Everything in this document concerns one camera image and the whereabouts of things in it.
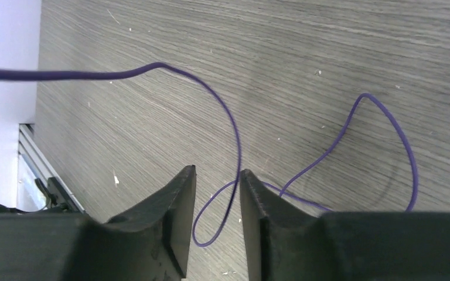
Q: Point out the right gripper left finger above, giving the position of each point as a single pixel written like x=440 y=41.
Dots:
x=149 y=241

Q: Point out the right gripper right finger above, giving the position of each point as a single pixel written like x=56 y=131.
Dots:
x=284 y=243

